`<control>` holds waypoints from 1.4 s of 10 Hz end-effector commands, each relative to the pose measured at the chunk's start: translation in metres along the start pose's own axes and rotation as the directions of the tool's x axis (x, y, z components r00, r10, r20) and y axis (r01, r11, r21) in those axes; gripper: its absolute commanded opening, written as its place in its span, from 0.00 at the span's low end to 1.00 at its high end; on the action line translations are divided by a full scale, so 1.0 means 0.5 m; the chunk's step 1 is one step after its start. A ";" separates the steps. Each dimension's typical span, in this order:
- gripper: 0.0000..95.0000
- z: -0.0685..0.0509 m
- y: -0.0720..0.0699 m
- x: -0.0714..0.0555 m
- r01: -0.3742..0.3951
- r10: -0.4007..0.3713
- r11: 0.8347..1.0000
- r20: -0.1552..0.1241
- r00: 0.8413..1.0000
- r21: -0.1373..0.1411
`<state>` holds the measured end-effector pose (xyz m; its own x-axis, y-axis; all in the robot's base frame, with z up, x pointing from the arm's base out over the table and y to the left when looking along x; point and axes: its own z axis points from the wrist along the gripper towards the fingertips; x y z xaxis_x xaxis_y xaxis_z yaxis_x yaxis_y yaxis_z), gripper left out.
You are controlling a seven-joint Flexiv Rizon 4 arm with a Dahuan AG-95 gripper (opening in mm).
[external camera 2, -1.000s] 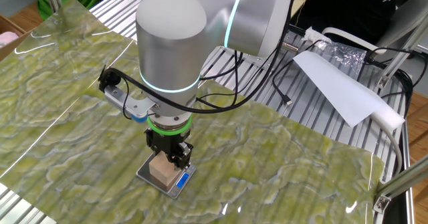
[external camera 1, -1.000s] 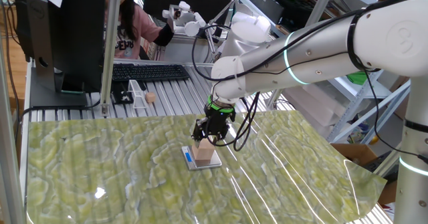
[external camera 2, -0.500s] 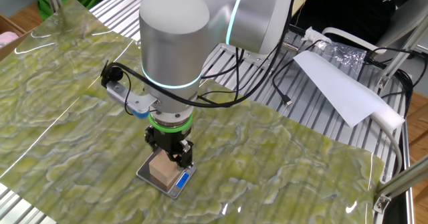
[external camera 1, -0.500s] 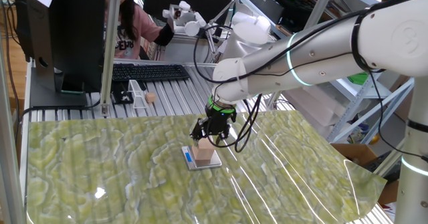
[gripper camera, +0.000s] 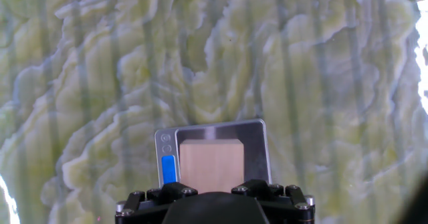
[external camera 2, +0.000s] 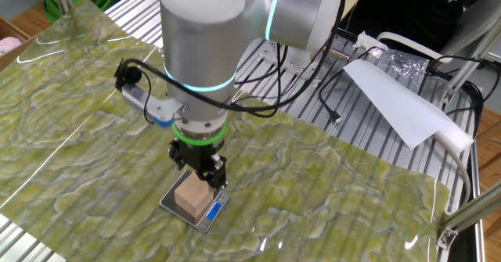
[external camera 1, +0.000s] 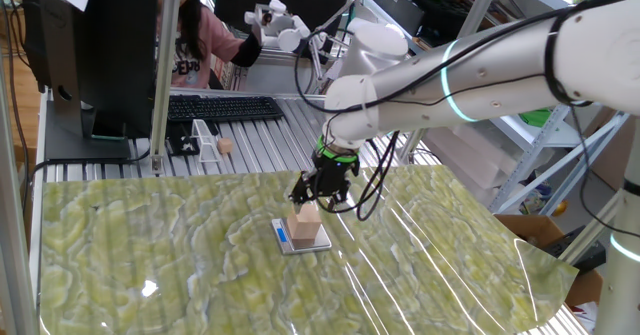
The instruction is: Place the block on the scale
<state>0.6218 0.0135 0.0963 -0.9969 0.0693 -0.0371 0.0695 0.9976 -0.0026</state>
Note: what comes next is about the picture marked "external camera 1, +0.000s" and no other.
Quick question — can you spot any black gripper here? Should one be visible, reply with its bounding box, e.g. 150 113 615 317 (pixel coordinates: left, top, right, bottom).
288 154 361 216

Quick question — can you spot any light wooden cube block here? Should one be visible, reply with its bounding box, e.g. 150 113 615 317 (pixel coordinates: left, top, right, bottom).
285 202 324 242

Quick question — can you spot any silver digital pocket scale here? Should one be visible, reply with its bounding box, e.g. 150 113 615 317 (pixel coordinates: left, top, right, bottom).
270 215 333 256

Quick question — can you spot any white foam block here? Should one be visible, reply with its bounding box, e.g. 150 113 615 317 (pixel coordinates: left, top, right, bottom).
423 124 521 196

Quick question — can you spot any black keyboard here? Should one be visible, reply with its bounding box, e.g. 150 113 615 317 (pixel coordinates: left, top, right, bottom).
167 94 286 123

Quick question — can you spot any white haptic control device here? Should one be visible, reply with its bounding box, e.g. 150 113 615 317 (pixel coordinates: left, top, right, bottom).
243 0 361 96

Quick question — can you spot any person in pink shirt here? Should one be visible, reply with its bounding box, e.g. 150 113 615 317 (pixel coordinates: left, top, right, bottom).
158 0 264 90

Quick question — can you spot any black laptop case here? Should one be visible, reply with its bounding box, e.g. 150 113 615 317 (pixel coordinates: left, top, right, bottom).
368 0 427 30

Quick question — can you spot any green marble pattern mat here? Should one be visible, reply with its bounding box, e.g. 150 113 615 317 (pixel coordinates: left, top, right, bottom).
38 163 580 335

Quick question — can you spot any brown cardboard box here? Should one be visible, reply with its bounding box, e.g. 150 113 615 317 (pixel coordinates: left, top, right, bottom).
494 213 606 309

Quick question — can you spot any white metal shelf rack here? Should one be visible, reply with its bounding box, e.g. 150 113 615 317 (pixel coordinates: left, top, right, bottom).
349 0 640 216

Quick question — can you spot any green plastic item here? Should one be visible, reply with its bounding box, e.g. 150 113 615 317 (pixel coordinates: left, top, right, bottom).
518 108 552 128

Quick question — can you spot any black computer monitor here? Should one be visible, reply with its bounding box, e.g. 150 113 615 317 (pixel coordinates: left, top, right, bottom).
18 0 162 162

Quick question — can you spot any black electronic device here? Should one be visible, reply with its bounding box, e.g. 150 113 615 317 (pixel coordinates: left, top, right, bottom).
542 224 607 276

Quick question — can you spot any red white paper pack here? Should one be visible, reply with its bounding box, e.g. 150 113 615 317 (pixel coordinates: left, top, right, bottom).
569 300 601 332

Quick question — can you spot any black hanging cable loop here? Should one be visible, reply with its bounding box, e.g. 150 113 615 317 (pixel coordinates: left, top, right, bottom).
312 130 401 222

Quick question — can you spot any white wire triangle frame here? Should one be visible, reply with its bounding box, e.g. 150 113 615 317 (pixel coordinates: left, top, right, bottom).
191 118 222 164

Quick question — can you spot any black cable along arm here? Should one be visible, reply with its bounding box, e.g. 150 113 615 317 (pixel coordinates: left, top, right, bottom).
292 0 640 239

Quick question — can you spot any black bracket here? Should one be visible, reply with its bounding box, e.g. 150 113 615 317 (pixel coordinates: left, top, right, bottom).
166 121 202 157

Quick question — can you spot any aluminium frame post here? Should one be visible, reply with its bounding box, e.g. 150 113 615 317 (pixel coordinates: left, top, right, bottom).
148 0 184 175
399 0 505 165
558 194 621 266
0 54 40 335

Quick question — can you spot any black power cable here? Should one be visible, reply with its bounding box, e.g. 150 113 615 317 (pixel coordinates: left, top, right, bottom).
27 147 153 211

